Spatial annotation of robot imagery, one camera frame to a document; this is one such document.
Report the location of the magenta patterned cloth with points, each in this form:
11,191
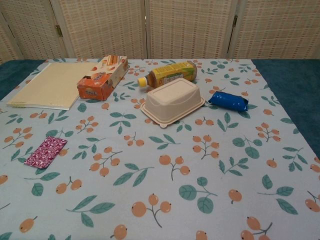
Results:
46,152

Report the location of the beige pulp food container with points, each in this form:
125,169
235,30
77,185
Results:
172,100

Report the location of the yellow label drink bottle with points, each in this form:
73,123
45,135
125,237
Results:
172,72

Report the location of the floral fruit print tablecloth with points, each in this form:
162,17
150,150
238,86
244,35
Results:
160,175

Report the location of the orange biscuit box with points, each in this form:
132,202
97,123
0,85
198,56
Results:
102,80

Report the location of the blue foil snack packet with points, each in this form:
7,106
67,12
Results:
228,101

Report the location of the woven folding screen panel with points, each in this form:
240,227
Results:
277,27
190,27
32,30
102,27
5,42

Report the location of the cream paper pad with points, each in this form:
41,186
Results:
50,85

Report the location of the brass screen hinge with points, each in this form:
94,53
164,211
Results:
235,21
58,30

